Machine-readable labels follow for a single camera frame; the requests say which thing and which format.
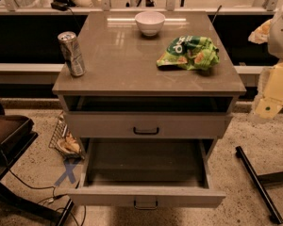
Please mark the padded gripper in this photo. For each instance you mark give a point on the padded gripper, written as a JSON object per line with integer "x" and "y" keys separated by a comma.
{"x": 281, "y": 37}

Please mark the black power adapter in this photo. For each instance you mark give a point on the black power adapter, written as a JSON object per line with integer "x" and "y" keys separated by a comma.
{"x": 59, "y": 6}

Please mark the blue tape cross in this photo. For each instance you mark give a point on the blue tape cross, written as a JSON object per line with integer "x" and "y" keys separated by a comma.
{"x": 69, "y": 165}

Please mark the grey drawer cabinet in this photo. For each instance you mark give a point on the grey drawer cabinet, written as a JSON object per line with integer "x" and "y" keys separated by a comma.
{"x": 122, "y": 75}

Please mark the black metal stand leg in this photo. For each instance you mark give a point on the black metal stand leg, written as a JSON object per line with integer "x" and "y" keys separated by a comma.
{"x": 261, "y": 181}

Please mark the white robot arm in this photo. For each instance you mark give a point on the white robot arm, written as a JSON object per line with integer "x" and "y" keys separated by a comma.
{"x": 269, "y": 101}

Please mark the black chair with tray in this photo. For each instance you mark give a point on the black chair with tray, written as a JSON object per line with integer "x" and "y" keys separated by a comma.
{"x": 16, "y": 136}

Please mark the green chip bag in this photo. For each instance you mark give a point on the green chip bag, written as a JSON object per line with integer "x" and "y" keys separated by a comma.
{"x": 190, "y": 53}

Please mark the grey drawer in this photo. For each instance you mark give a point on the grey drawer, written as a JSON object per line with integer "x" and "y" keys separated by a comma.
{"x": 147, "y": 125}
{"x": 146, "y": 174}

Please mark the white bowl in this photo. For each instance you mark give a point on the white bowl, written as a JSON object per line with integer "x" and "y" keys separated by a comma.
{"x": 149, "y": 22}

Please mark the silver drink can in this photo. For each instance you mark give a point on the silver drink can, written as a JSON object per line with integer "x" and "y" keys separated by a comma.
{"x": 70, "y": 49}

